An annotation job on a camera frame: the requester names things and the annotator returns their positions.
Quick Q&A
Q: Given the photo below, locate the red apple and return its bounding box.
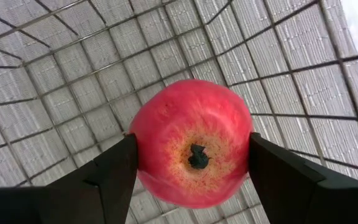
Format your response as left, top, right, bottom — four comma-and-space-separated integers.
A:
128, 79, 254, 209

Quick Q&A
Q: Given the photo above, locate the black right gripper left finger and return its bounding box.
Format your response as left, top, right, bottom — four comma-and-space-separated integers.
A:
0, 133, 139, 224

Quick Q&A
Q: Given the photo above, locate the grey woven placemat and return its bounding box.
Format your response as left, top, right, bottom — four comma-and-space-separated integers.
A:
0, 0, 358, 224

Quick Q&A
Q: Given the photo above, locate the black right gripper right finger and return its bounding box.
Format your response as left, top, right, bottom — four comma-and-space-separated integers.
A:
249, 133, 358, 224

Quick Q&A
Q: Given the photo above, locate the silver wire basket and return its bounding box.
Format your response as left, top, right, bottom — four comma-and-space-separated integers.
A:
0, 0, 358, 224

